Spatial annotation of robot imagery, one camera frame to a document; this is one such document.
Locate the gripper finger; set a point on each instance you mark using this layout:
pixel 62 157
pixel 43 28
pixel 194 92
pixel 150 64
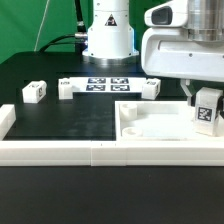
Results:
pixel 220 106

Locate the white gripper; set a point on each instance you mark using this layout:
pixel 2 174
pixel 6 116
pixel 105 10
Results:
pixel 185 39

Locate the white square tabletop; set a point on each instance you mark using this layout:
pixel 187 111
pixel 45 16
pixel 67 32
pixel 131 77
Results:
pixel 159 120

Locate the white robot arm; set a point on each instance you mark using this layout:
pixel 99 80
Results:
pixel 110 37

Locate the green backdrop curtain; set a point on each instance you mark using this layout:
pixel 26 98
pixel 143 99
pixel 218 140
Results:
pixel 27 25

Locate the white U-shaped obstacle fence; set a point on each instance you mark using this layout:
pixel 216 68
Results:
pixel 104 153

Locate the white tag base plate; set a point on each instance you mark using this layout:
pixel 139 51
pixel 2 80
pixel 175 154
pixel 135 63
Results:
pixel 107 84

